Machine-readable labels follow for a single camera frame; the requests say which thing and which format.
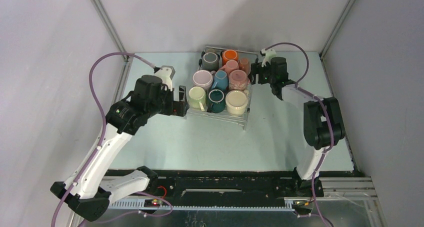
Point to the lilac mug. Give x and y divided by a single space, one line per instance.
203 79

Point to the salmon pink mug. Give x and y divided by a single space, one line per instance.
230 66

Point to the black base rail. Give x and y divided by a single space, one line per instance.
232 189

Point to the orange mug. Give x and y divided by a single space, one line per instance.
228 55

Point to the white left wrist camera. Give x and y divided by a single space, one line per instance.
166 74

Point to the dark teal mug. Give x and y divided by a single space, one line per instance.
216 101

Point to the white wire dish rack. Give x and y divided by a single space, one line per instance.
225 115

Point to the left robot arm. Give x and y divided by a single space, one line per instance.
86 192

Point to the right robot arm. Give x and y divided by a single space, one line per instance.
323 125

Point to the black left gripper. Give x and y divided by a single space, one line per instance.
178 108

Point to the pink ghost pattern mug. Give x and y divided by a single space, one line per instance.
238 80

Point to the grey mug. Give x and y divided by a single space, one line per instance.
210 61

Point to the small terracotta cup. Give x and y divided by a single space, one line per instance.
244 65

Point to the cream mug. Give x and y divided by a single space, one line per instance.
236 102

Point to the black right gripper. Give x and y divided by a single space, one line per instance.
256 69

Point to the light green mug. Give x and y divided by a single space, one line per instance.
197 98

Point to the light blue dotted mug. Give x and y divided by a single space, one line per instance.
220 81

